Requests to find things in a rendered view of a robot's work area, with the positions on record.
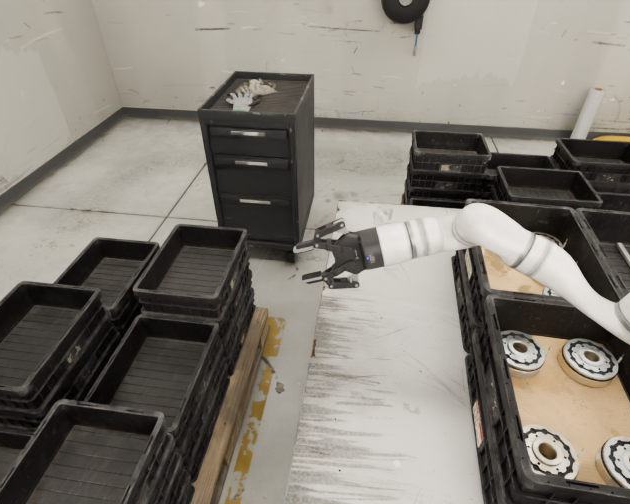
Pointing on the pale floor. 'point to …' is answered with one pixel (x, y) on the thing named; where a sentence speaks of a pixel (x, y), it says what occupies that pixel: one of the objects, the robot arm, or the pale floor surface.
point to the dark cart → (262, 159)
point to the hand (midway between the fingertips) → (305, 263)
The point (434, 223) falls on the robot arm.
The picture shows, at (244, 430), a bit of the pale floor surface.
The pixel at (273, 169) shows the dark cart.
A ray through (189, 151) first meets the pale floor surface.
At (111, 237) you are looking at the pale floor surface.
